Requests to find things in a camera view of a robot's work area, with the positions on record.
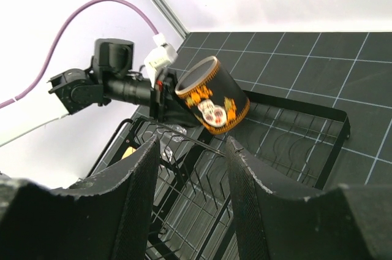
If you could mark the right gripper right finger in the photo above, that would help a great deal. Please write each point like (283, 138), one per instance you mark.
(276, 217)

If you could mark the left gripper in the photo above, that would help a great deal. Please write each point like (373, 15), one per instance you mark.
(164, 107)

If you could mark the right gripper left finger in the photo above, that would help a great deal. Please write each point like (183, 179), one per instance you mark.
(105, 216)

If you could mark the black red skull mug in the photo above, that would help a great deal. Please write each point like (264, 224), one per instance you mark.
(213, 96)

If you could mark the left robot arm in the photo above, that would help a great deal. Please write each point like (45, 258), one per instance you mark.
(110, 77)

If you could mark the small clear plastic cup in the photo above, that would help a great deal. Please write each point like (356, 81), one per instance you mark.
(172, 132)

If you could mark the large clear plastic cup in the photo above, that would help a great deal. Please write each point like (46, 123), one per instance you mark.
(166, 154)

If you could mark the black grid mat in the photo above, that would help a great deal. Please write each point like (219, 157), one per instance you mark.
(350, 71)

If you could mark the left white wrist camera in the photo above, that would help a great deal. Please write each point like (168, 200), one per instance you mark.
(160, 57)

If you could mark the black wire dish rack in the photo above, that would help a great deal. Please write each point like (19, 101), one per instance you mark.
(192, 212)

